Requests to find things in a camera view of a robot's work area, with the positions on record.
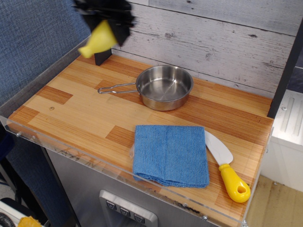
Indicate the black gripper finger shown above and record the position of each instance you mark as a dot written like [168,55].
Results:
[121,32]

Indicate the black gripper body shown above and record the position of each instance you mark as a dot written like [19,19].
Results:
[95,11]

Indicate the yellow plastic banana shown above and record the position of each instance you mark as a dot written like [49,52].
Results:
[102,39]

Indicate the stainless steel pan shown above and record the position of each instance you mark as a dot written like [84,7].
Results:
[161,88]

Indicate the blue microfiber cloth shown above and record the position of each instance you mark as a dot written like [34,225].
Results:
[171,155]

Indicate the clear acrylic table guard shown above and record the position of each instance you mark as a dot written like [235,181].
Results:
[83,177]

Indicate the grey button panel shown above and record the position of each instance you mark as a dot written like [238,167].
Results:
[128,209]

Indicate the white aluminium side block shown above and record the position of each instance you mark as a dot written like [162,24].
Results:
[288,123]

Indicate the black left post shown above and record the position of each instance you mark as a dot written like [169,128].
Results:
[100,57]

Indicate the yellow handled white spatula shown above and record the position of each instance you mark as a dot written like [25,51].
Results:
[236,188]

